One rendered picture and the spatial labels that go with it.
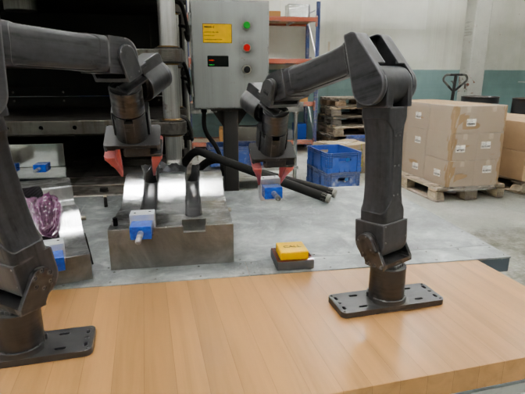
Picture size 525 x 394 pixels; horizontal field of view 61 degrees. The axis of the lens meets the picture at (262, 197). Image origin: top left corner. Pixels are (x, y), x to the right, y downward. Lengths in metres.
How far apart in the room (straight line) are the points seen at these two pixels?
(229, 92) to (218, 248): 0.93
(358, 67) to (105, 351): 0.59
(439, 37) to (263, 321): 8.26
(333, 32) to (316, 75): 7.20
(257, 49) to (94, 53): 1.11
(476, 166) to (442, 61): 4.29
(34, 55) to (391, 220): 0.60
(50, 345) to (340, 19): 7.65
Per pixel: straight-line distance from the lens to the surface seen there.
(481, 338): 0.81
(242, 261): 0.99
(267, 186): 1.05
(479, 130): 4.78
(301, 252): 0.95
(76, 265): 0.96
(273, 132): 0.97
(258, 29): 1.80
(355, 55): 0.77
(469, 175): 4.83
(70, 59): 0.73
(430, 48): 8.75
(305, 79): 0.88
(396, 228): 0.80
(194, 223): 1.00
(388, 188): 0.77
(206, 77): 1.77
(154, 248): 0.97
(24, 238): 0.69
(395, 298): 0.83
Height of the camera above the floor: 1.19
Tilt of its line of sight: 15 degrees down
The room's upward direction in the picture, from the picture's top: straight up
